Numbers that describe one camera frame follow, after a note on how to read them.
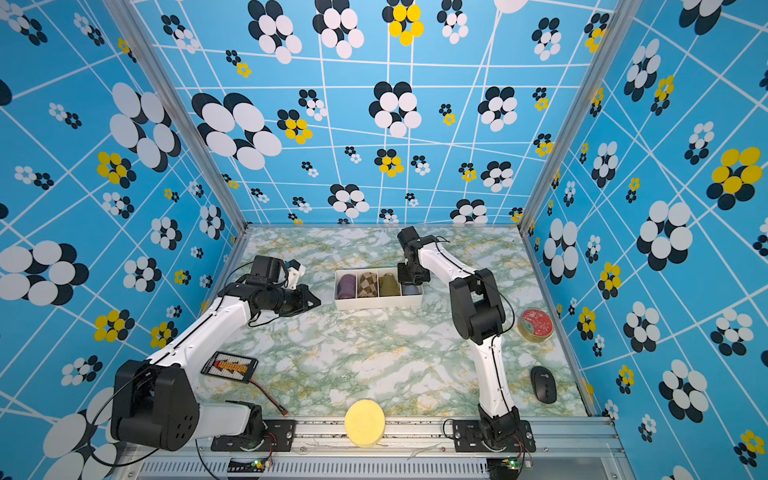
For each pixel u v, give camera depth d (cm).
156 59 77
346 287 96
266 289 67
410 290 96
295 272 79
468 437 73
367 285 96
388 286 96
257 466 70
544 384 80
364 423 74
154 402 41
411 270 87
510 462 71
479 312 58
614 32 71
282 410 77
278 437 73
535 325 90
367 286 96
